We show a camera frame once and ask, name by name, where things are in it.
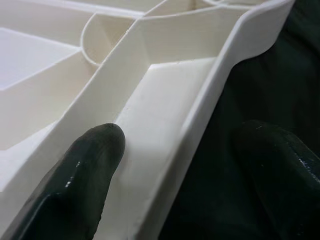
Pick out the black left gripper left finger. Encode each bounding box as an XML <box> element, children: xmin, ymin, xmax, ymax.
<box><xmin>0</xmin><ymin>122</ymin><xmax>126</xmax><ymax>240</ymax></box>

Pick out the black cloth cover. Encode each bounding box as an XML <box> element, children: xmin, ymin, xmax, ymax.
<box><xmin>159</xmin><ymin>0</ymin><xmax>320</xmax><ymax>240</ymax></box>

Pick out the white plastic table top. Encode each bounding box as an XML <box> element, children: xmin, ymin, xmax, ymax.
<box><xmin>0</xmin><ymin>0</ymin><xmax>297</xmax><ymax>240</ymax></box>

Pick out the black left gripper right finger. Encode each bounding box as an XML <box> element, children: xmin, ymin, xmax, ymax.
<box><xmin>231</xmin><ymin>119</ymin><xmax>320</xmax><ymax>240</ymax></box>

